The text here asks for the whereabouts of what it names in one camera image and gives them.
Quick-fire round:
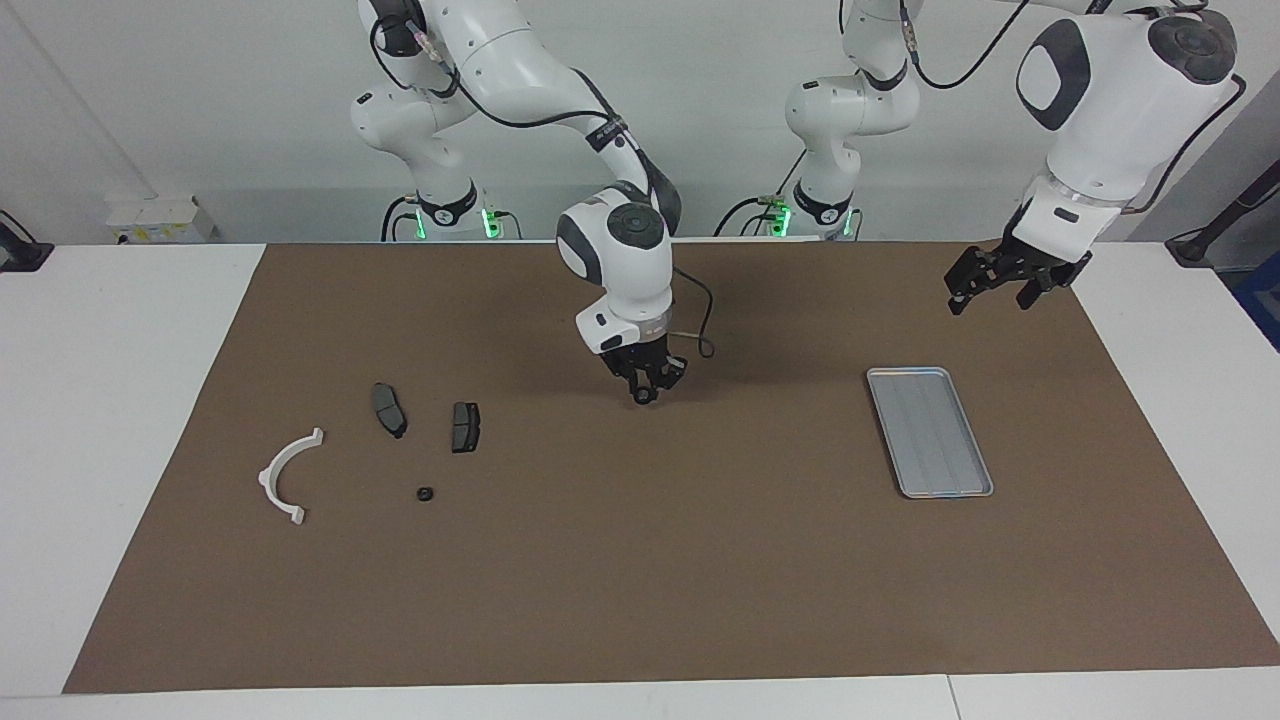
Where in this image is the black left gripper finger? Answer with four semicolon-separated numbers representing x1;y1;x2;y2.
945;248;1004;316
1017;265;1073;311

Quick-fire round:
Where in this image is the silver metal tray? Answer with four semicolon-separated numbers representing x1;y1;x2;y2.
866;366;995;499

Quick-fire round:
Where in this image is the black angled stand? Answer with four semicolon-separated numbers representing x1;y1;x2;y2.
1165;160;1280;266

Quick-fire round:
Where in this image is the brown table mat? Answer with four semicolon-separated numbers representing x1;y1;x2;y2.
62;240;1280;694

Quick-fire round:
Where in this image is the blue box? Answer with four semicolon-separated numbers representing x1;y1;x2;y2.
1235;250;1280;351

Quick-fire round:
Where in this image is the long dark grey brake pad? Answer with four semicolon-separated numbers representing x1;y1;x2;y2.
371;383;409;440

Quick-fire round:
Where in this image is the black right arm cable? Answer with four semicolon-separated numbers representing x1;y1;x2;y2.
370;0;717;361

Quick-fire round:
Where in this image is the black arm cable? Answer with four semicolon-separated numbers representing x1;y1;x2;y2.
895;0;1248;216
370;0;717;361

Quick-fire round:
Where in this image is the black left base cable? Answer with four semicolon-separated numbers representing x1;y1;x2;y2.
715;150;809;238

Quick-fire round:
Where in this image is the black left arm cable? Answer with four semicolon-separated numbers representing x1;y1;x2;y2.
895;0;1248;216

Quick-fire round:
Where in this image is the white semicircular plastic bracket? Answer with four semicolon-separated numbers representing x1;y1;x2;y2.
258;428;325;526

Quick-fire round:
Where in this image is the white wall power box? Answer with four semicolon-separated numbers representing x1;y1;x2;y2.
105;195;216;244

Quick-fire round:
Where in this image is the black clamp mount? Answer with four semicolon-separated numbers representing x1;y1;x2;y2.
0;210;53;273

